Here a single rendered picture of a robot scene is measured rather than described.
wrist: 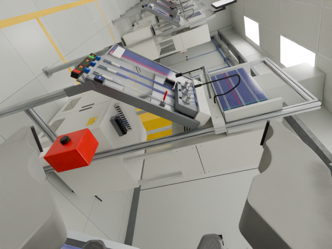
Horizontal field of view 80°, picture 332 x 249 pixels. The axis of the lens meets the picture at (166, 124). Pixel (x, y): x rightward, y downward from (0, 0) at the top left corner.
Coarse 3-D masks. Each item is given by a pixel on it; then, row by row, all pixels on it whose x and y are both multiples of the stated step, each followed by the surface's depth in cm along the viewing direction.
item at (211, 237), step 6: (210, 234) 5; (216, 234) 5; (90, 240) 5; (96, 240) 5; (204, 240) 5; (210, 240) 5; (216, 240) 5; (84, 246) 5; (90, 246) 5; (96, 246) 5; (102, 246) 5; (198, 246) 5; (204, 246) 5; (210, 246) 5; (216, 246) 5; (222, 246) 5
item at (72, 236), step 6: (72, 234) 53; (78, 234) 53; (84, 234) 54; (66, 240) 52; (72, 240) 52; (78, 240) 52; (84, 240) 53; (102, 240) 55; (108, 240) 56; (78, 246) 54; (108, 246) 55; (114, 246) 56; (120, 246) 56; (126, 246) 57
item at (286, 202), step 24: (264, 144) 11; (288, 144) 9; (264, 168) 9; (288, 168) 8; (312, 168) 8; (264, 192) 7; (288, 192) 7; (312, 192) 7; (264, 216) 6; (288, 216) 6; (312, 216) 6; (264, 240) 6; (288, 240) 5; (312, 240) 5
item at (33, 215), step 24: (0, 144) 9; (24, 144) 9; (0, 168) 8; (24, 168) 8; (0, 192) 7; (24, 192) 7; (48, 192) 7; (0, 216) 6; (24, 216) 6; (48, 216) 6; (0, 240) 5; (24, 240) 5; (48, 240) 6
